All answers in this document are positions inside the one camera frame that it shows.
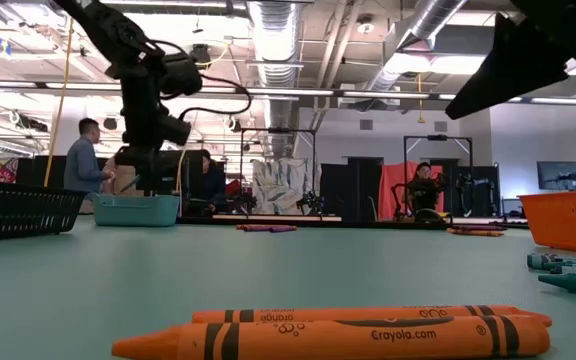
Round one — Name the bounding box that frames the orange mesh basket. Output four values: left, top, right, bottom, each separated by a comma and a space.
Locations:
517, 189, 576, 256

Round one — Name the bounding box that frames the leaf print cloth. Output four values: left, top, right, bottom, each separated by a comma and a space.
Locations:
251, 158, 322, 216

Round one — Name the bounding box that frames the orange cloth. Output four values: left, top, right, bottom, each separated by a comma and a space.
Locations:
377, 162, 445, 221

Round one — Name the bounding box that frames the purple crayon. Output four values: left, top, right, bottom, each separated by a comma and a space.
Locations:
240, 224, 299, 234
455, 224, 509, 232

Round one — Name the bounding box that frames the black partition screen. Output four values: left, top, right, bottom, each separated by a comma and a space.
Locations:
320, 157, 384, 221

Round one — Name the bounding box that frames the yellow cable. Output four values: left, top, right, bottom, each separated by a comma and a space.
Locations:
42, 17, 75, 189

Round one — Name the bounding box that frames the wall mounted monitor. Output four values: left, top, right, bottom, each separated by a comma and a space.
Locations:
536, 160, 576, 191

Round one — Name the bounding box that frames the black station frame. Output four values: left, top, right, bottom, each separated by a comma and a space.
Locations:
403, 134, 474, 216
239, 128, 318, 216

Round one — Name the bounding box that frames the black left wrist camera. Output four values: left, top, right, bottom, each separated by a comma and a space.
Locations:
160, 113, 193, 147

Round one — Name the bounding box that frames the teal plastic bin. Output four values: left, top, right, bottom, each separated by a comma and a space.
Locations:
90, 193, 181, 229

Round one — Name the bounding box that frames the ribbed silver air duct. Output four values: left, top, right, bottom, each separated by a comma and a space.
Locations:
247, 0, 303, 159

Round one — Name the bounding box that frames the ceiling light strip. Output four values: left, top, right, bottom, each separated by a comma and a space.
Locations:
0, 79, 576, 107

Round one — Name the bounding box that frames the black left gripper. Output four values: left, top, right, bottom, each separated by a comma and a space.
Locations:
115, 64, 169, 166

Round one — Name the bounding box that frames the black mesh basket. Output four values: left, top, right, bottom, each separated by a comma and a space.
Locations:
0, 180, 88, 243

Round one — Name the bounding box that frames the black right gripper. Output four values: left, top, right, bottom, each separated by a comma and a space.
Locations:
445, 0, 576, 121

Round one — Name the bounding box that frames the person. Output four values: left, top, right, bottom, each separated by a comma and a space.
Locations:
406, 161, 443, 211
200, 149, 227, 201
63, 117, 117, 194

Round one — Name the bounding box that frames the black monitor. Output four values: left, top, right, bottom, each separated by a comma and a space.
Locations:
134, 149, 204, 194

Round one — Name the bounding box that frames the black left camera cable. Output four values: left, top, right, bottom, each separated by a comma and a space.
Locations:
152, 38, 252, 121

